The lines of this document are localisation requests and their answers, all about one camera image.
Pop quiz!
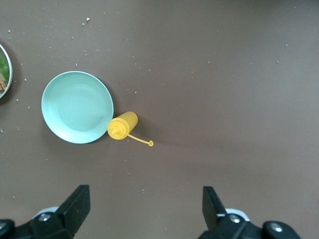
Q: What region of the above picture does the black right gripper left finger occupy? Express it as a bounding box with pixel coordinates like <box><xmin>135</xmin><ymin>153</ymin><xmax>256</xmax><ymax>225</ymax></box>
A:
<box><xmin>0</xmin><ymin>184</ymin><xmax>90</xmax><ymax>239</ymax></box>

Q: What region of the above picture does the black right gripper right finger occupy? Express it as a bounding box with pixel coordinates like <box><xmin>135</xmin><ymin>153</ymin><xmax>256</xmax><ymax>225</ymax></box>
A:
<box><xmin>199</xmin><ymin>186</ymin><xmax>301</xmax><ymax>239</ymax></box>

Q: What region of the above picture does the yellow squeeze bottle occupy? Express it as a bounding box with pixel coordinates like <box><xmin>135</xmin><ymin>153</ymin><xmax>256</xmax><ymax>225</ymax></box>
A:
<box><xmin>107</xmin><ymin>111</ymin><xmax>155</xmax><ymax>147</ymax></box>

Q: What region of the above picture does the mint green plate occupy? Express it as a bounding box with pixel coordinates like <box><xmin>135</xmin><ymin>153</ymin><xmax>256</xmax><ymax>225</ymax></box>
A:
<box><xmin>41</xmin><ymin>71</ymin><xmax>115</xmax><ymax>144</ymax></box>

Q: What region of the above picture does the beige plate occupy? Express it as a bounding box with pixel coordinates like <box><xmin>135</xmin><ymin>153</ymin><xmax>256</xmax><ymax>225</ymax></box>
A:
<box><xmin>0</xmin><ymin>42</ymin><xmax>13</xmax><ymax>100</ymax></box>

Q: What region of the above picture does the brown tablecloth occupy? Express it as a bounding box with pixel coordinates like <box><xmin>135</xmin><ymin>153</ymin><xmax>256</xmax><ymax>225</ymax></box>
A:
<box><xmin>0</xmin><ymin>0</ymin><xmax>319</xmax><ymax>239</ymax></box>

